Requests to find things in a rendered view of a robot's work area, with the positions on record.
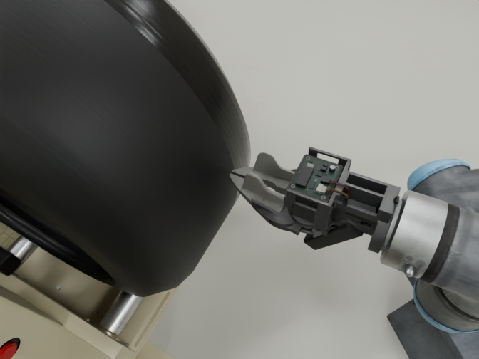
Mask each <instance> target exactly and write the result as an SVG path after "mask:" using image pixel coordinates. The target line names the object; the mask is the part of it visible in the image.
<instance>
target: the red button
mask: <svg viewBox="0 0 479 359"><path fill-rule="evenodd" d="M16 348H17V344H15V343H14V342H10V343H7V344H6V345H5V346H4V347H3V348H2V349H1V350H0V359H10V358H11V357H12V356H13V355H14V353H15V352H16Z"/></svg>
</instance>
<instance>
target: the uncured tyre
mask: <svg viewBox="0 0 479 359"><path fill-rule="evenodd" d="M250 160H251V147H250V141H249V133H248V130H247V126H246V122H245V120H244V116H243V114H242V111H241V109H240V106H239V103H238V102H237V99H236V96H235V93H234V91H233V89H232V86H231V85H230V82H229V81H228V79H227V76H226V75H225V72H224V71H223V69H222V67H221V65H220V64H219V62H218V61H217V59H216V58H215V56H214V54H213V53H212V51H211V50H210V48H209V47H208V46H207V44H206V43H205V42H204V40H203V39H202V37H201V36H200V35H199V33H198V32H196V30H195V29H194V28H193V27H192V25H191V24H190V23H189V22H188V20H187V19H186V18H185V17H184V16H183V15H182V14H181V13H180V12H179V11H178V10H177V9H176V8H175V7H174V6H173V5H172V4H171V3H170V2H169V1H168V0H0V222H1V223H3V224H5V225H6V226H7V227H9V228H10V229H12V230H14V231H15V232H16V233H18V234H20V235H22V236H23V237H24V238H26V239H28V240H29V241H31V242H32V243H34V244H35V245H37V246H39V247H40V248H42V249H43V250H45V251H47V252H48V253H50V254H51V255H53V256H55V257H56V258H58V259H60V260H62V261H63V262H65V263H66V264H68V265H70V266H72V267H73V268H75V269H77V270H79V271H81V272H83V273H84V274H86V275H88V276H90V277H92V278H94V279H96V280H98V281H101V282H103V283H106V284H108V285H109V286H112V287H115V288H117V289H120V290H121V291H124V292H126V293H129V294H132V295H134V296H139V297H146V296H151V295H153V294H156V293H160V292H163V291H167V290H170V289H173V288H176V287H178V286H179V285H180V284H181V283H182V282H183V281H184V280H185V279H186V278H187V277H188V276H189V275H190V274H191V273H192V272H193V271H194V270H195V268H196V266H197V265H198V263H199V262H200V259H201V258H202V256H203V255H204V253H205V252H206V250H207V248H208V246H209V245H210V243H211V242H212V240H213V239H214V237H215V235H216V233H217V232H218V231H219V229H220V227H221V226H222V224H223V222H224V220H225V219H226V218H227V215H228V214H229V213H230V211H231V209H232V208H233V206H234V205H235V202H236V201H237V200H238V198H239V196H240V195H241V194H240V193H239V192H238V191H237V189H236V188H235V186H234V185H233V183H232V180H231V179H230V173H231V171H232V170H235V169H238V168H242V167H249V166H250Z"/></svg>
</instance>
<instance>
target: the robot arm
mask: <svg viewBox="0 0 479 359"><path fill-rule="evenodd" d="M318 153H319V154H322V155H326V156H329V157H333V158H335V159H338V160H339V162H338V164H336V163H334V162H330V161H327V160H323V159H321V158H318ZM351 161H352V160H351V159H349V158H346V157H342V156H339V155H335V154H332V153H330V152H326V151H323V150H319V149H316V148H314V147H309V153H308V154H305V155H304V156H303V158H302V161H301V162H300V163H299V166H298V168H297V169H293V170H288V169H285V168H283V167H281V166H279V165H278V163H277V161H276V160H275V158H274V157H273V155H271V154H269V153H267V152H261V153H259V154H258V156H257V159H256V162H255V164H254V167H242V168H238V169H235V170H232V171H231V173H230V179H231V180H232V183H233V185H234V186H235V188H236V189H237V191H238V192H239V193H240V194H241V195H242V196H243V197H244V198H245V199H246V200H247V201H248V202H249V203H250V204H251V205H252V207H253V209H254V210H255V211H256V212H258V213H259V214H260V215H261V216H262V217H263V218H264V219H265V220H266V221H267V222H268V223H270V224H271V225H272V226H274V227H276V228H278V229H281V230H285V231H290V232H292V233H294V234H296V235H297V236H298V235H299V233H300V232H302V233H305V234H306V236H305V238H304V243H305V244H306V245H308V246H310V247H311V248H312V249H314V250H317V249H322V248H324V247H328V246H331V245H334V244H338V243H341V242H344V241H348V240H350V239H355V238H357V237H360V236H363V234H364V233H365V234H368V235H370V236H371V240H370V242H369V246H368V250H370V251H373V252H375V253H377V254H378V253H379V252H380V251H382V252H381V256H380V262H381V263H382V264H384V265H386V266H389V267H391V268H393V269H396V270H399V271H402V272H404V274H405V275H406V276H409V277H412V276H414V277H416V278H417V279H416V282H415V284H414V287H413V298H414V301H415V305H416V307H417V309H418V311H419V312H420V314H421V315H422V316H423V317H424V318H425V319H426V320H427V321H428V322H429V323H430V324H431V325H433V326H435V327H436V328H438V329H440V330H442V331H445V332H449V333H473V332H476V331H479V168H478V169H471V167H470V165H469V164H467V163H466V162H464V161H462V160H459V159H448V158H447V159H440V160H434V161H432V162H428V163H426V164H424V165H421V166H420V167H418V168H417V169H415V170H414V171H413V172H412V173H411V174H410V176H409V178H408V181H407V189H408V191H406V192H404V194H403V196H402V198H401V199H399V198H400V196H399V192H400V190H401V187H397V186H395V185H392V184H388V183H385V182H382V181H379V180H377V179H373V178H370V177H366V176H363V175H360V174H357V173H355V172H351V171H349V170H350V166H351ZM268 187H270V188H272V189H273V190H274V191H273V190H271V189H269V188H268ZM282 195H284V197H283V196H282Z"/></svg>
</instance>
